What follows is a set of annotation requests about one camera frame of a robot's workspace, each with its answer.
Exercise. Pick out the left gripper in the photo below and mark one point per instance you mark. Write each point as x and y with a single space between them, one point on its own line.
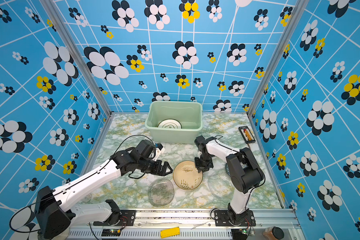
158 170

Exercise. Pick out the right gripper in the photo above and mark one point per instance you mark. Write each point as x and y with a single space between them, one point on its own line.
199 167

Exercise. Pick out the beige ceramic plate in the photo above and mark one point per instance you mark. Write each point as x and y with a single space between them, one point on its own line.
186 176

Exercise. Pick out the small white green-rimmed plate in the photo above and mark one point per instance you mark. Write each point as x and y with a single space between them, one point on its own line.
170 124

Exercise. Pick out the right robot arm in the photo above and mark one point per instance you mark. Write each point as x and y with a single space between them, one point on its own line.
245 173

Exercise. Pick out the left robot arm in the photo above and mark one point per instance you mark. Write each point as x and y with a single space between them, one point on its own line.
58 209

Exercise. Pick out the mint green plastic bin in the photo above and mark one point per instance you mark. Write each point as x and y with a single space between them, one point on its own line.
189 114

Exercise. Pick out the clear glass plate right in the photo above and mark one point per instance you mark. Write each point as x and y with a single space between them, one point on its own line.
221 186

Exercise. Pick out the clear glass plate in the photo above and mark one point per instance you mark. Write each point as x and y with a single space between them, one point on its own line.
160 193
221 186

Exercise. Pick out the clear glass plate front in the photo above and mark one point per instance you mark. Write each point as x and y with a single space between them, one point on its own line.
160 193

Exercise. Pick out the yellow plastic block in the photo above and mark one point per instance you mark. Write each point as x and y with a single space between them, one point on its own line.
170 232

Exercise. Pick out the brown jar black lid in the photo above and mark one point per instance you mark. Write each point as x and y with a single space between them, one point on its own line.
273 233

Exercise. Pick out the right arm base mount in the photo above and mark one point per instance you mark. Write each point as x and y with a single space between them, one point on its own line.
228 218

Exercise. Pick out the aluminium front rail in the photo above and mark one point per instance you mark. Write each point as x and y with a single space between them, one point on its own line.
193 224

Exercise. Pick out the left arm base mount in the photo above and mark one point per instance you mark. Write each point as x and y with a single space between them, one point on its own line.
121 219

